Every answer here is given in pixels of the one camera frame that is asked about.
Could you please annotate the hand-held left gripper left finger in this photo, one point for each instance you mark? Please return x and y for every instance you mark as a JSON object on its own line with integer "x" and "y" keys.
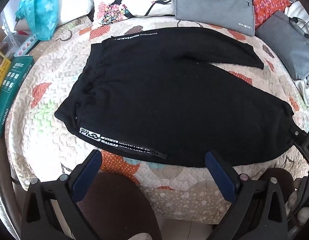
{"x": 88, "y": 172}

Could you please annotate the red floral cloth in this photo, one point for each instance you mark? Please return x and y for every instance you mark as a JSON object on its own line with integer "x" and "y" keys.
{"x": 267, "y": 2}

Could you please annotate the grey laptop bag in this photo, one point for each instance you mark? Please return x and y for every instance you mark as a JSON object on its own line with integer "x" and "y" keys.
{"x": 287, "y": 45}
{"x": 212, "y": 12}

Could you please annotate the person's right leg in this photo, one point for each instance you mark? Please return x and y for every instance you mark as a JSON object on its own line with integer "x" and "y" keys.
{"x": 286, "y": 180}

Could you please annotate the person's left leg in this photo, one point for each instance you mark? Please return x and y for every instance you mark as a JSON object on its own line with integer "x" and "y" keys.
{"x": 119, "y": 205}

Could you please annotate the teal star print cloth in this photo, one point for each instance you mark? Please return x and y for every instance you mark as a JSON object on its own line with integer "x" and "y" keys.
{"x": 42, "y": 12}

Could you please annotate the white tray with coloured shapes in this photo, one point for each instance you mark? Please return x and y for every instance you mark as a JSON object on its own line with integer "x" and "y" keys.
{"x": 25, "y": 46}

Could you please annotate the green box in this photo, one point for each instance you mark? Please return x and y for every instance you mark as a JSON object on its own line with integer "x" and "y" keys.
{"x": 9, "y": 92}

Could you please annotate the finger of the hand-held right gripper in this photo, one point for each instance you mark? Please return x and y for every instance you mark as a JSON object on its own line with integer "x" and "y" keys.
{"x": 298, "y": 136}

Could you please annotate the quilted heart pattern blanket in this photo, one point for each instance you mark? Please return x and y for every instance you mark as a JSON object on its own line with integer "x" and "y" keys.
{"x": 57, "y": 80}

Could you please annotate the yellow box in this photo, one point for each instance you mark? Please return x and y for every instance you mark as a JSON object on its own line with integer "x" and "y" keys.
{"x": 0, "y": 67}

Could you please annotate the white printed figure pillow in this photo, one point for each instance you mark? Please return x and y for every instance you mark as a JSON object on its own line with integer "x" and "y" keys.
{"x": 134, "y": 0}

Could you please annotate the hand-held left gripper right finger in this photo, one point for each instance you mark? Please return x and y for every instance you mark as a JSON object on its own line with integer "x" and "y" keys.
{"x": 220, "y": 177}

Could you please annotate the black pants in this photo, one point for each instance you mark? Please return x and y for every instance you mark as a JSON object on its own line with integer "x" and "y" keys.
{"x": 157, "y": 92}

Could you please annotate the person's leg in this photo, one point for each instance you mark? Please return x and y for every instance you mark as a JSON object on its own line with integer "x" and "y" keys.
{"x": 119, "y": 205}
{"x": 286, "y": 180}

